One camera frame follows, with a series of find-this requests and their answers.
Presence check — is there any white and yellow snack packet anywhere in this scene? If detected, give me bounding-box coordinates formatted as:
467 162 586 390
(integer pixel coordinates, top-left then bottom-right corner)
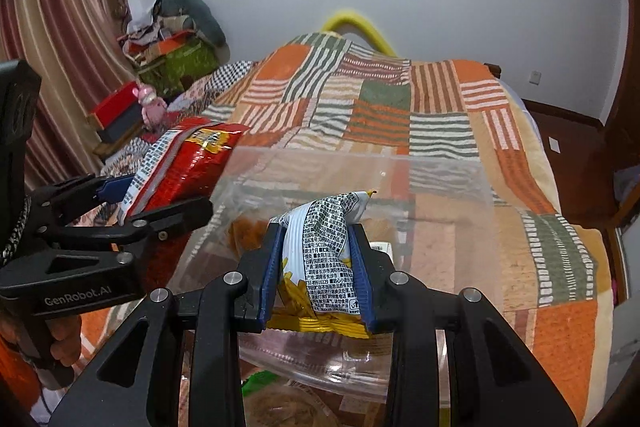
267 189 376 339

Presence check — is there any braided wrist cord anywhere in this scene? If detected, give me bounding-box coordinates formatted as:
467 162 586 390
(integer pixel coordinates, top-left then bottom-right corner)
0 196 32 269

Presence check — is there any orange striped patchwork blanket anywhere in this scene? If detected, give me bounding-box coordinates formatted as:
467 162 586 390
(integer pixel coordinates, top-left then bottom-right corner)
0 32 617 427

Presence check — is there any round clear snack packet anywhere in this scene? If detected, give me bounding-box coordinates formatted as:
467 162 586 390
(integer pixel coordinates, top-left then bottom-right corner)
242 382 347 427

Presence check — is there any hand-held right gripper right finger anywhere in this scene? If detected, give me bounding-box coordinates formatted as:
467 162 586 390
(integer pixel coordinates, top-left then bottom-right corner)
347 222 593 427

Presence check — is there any checkered cloth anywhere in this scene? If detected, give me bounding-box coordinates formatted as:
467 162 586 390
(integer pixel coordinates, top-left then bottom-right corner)
165 59 261 114

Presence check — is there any clear plastic container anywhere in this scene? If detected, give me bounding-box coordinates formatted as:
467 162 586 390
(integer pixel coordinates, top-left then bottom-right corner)
167 147 506 404

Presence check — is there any green packet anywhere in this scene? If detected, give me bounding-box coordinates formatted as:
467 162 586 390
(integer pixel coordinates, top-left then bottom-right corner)
241 369 282 401

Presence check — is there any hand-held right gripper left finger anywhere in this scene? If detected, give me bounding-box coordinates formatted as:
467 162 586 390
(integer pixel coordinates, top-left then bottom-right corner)
47 222 288 427

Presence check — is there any pile of clothes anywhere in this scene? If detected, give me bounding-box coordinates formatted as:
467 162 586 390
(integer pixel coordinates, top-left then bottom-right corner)
125 13 197 54

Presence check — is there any striped brown curtain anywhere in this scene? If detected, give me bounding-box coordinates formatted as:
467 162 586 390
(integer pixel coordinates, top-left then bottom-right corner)
0 0 135 194

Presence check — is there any pink plush toy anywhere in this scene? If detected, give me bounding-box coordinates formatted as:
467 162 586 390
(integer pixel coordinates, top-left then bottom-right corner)
136 83 169 130

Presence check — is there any yellow headboard tube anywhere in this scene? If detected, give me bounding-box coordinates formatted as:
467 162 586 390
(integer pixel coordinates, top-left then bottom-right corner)
320 8 401 58

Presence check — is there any person's left hand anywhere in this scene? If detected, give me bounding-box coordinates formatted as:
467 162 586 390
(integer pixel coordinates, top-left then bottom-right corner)
47 314 85 365

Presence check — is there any red snack packet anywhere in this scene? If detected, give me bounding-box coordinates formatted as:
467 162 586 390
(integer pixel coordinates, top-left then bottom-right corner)
119 117 251 288

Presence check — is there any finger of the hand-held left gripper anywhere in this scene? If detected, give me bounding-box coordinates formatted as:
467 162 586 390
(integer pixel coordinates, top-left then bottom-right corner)
25 174 137 230
30 195 215 269

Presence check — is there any red and grey box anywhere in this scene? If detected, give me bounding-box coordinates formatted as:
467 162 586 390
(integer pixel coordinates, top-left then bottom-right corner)
87 82 147 144

